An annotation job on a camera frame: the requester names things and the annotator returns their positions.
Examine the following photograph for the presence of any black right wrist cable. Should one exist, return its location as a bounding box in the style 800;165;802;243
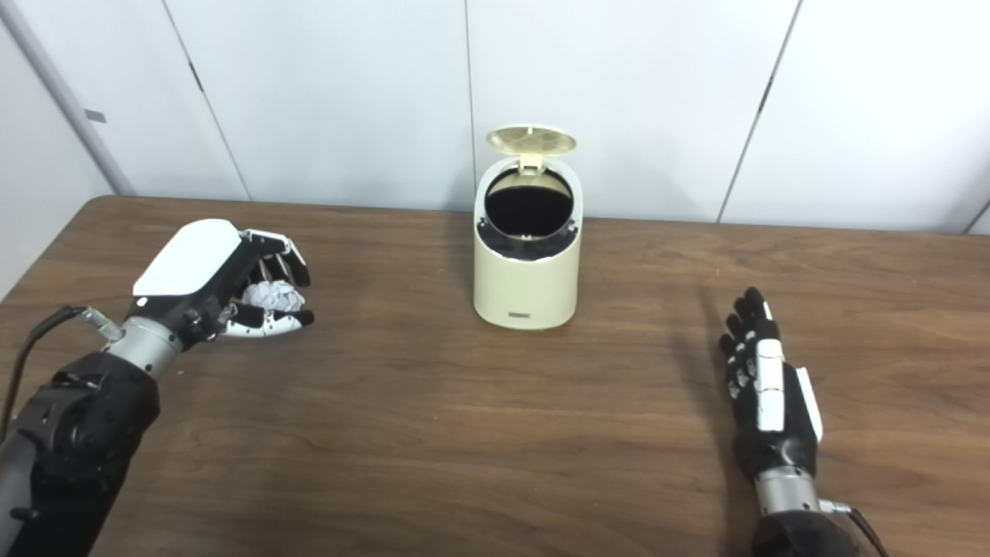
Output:
820;499;890;557

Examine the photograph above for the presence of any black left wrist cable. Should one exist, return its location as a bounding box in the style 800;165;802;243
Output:
0;306;125;442

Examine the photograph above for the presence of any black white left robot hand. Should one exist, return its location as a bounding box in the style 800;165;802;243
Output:
128;218;316;345

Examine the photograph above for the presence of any gray wall corner post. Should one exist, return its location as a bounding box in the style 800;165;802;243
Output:
0;0;136;198

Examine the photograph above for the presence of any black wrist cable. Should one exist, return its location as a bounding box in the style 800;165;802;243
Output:
820;499;890;557
0;306;125;442

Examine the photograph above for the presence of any round cream bin lid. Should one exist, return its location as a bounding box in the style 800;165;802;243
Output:
486;125;578;155

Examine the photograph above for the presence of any white paper ball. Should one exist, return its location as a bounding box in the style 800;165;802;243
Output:
241;280;305;312

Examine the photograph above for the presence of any cream-colored cylindrical bin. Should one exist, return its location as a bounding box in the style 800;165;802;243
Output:
473;125;582;331

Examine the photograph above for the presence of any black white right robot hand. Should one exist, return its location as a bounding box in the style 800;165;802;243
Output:
718;287;824;482

